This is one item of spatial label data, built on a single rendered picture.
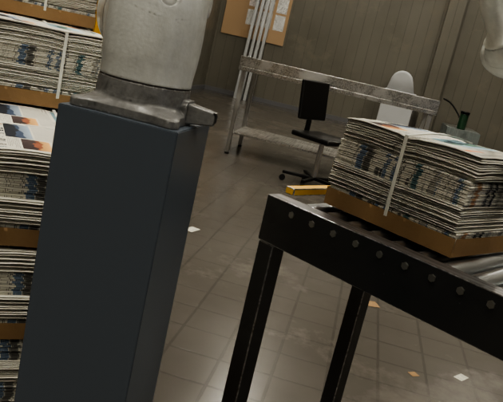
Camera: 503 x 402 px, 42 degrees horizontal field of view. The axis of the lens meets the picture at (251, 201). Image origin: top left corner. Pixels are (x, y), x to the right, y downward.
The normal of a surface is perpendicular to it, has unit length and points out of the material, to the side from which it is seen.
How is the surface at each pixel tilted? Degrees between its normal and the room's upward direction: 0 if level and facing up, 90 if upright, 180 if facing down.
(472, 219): 90
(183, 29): 87
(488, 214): 90
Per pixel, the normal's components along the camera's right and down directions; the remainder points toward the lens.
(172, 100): 0.72, 0.22
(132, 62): -0.18, 0.30
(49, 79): 0.46, 0.31
